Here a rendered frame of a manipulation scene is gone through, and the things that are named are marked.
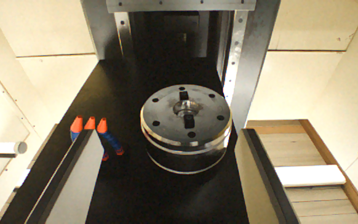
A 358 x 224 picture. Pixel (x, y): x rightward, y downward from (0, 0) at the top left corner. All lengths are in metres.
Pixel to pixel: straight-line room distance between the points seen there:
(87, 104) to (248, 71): 0.64
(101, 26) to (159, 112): 0.54
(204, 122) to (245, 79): 0.61
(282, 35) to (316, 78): 0.44
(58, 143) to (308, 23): 1.27
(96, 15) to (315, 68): 1.28
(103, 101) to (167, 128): 0.32
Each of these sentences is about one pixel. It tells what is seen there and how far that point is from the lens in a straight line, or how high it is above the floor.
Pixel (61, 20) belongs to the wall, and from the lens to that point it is 1.27.
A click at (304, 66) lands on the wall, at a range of 1.46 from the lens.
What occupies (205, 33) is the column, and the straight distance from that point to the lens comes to 0.86.
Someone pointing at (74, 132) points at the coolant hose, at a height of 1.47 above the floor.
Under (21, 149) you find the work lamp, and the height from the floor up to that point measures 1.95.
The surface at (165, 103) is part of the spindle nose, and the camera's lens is 0.35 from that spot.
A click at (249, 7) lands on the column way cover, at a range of 0.73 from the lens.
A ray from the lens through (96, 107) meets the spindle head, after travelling 0.57.
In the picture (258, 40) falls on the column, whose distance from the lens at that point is 0.83.
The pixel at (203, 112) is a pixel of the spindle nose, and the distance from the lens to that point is 0.33.
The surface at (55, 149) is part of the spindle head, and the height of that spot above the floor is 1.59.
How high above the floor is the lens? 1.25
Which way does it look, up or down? 41 degrees up
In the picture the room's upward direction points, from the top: 179 degrees clockwise
